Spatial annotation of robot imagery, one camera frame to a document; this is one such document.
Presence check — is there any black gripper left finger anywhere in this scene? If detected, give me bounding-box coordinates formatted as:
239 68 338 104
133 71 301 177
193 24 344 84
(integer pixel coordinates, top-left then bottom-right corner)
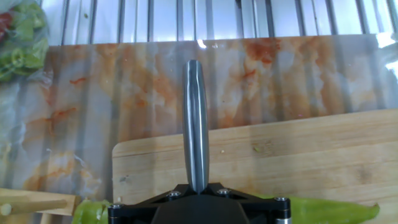
107 184 198 224

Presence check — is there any wooden cutting board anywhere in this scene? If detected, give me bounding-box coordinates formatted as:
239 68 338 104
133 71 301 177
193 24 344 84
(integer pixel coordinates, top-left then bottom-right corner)
111 108 398 224

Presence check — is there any plastic bag of peppers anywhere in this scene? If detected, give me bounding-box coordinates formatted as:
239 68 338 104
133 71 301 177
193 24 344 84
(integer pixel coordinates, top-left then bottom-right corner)
0 2 50 83

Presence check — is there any wooden peg rack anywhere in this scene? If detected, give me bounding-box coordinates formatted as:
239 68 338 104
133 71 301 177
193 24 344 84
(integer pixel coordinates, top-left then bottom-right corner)
0 187 77 224

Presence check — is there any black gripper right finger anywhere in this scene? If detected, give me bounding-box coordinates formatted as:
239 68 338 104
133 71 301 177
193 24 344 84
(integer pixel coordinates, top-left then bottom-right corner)
200 182 292 224

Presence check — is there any red chili pepper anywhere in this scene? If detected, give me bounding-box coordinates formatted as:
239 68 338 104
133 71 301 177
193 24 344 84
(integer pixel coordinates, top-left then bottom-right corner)
0 12 13 40

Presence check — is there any steel cleaver knife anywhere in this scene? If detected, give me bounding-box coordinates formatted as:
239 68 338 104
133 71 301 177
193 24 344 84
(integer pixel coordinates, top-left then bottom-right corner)
182 59 210 194

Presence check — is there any marble pattern plastic mat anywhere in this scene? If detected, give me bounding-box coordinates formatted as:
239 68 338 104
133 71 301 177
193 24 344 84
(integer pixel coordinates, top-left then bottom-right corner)
0 34 398 224

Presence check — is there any long green chili pepper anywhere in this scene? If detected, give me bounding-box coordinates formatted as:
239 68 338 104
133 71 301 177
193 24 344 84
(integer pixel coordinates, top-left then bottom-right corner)
254 194 381 224

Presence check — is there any cut green pepper chunk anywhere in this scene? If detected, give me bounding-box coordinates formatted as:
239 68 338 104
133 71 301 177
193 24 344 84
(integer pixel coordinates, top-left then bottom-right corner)
71 199 112 224

